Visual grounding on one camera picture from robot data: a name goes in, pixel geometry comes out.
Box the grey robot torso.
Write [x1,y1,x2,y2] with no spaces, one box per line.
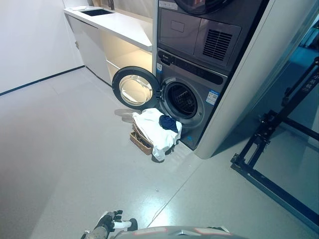
[113,225,240,239]

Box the white garment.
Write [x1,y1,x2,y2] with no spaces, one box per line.
[131,108,183,162]

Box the navy blue garment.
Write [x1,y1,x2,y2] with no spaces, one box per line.
[159,115,179,133]

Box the large blue energy label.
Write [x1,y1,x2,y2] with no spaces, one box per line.
[206,89,220,107]

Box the grey front-load washing machine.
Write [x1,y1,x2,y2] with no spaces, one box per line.
[155,48,229,151]

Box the black sink basin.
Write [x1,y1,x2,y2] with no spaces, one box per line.
[79,8,116,17]

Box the grey tumble dryer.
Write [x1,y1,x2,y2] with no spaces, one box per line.
[157,0,271,76]

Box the woven wicker laundry basket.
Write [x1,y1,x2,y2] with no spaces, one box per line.
[129,119,153,156]

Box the white counter cabinet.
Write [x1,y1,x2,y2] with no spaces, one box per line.
[63,6,154,87]

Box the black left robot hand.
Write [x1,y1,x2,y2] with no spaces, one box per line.
[96,210,138,234]

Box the black metal frame stand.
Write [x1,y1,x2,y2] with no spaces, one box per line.
[230,57,319,201]

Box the round washing machine door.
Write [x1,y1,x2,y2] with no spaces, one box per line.
[112,65,163,111]

